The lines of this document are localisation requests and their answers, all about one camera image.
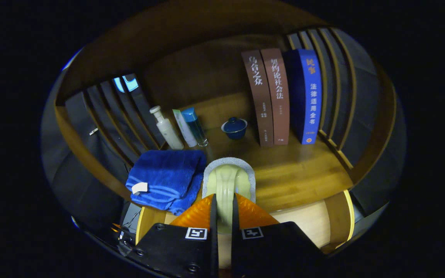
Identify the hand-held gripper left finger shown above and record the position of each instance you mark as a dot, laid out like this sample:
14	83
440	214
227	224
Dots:
213	224

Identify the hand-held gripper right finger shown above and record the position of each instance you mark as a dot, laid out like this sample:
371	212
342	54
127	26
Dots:
235	224

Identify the green scrub brush white pad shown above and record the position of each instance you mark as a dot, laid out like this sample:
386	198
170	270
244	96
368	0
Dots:
226	181

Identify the wooden countertop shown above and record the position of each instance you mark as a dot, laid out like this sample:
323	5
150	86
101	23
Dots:
292	170

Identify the wooden cabinet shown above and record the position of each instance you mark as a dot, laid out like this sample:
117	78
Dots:
191	77

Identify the folded blue towel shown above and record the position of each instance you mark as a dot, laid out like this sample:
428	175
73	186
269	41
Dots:
164	173

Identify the blue lidded teacup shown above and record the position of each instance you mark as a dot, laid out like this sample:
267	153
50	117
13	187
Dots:
234	129

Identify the green white tube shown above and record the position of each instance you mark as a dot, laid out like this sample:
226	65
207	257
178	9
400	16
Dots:
185	131

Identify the teal bottle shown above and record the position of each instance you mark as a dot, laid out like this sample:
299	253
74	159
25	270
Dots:
196	127

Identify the white pump bottle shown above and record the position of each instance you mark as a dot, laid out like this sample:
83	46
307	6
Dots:
168	133

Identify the dark brown book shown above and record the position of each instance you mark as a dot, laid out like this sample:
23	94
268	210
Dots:
259	100

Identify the reddish brown book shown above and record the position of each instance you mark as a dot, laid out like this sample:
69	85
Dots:
278	100

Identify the blue book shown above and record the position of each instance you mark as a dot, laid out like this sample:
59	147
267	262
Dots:
309	100

